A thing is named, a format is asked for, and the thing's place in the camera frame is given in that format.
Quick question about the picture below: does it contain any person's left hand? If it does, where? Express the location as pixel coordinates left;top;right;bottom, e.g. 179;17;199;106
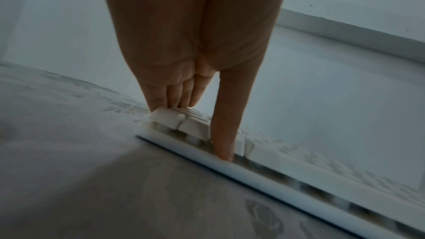
99;0;293;162

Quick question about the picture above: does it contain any white keyboard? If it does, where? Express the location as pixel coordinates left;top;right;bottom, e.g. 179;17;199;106
135;105;425;239

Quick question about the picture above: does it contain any floral tablecloth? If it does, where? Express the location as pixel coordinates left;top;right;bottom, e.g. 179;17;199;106
0;61;366;239

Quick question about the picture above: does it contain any white wooden frame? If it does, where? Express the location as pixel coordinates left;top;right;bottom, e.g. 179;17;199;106
0;0;425;63

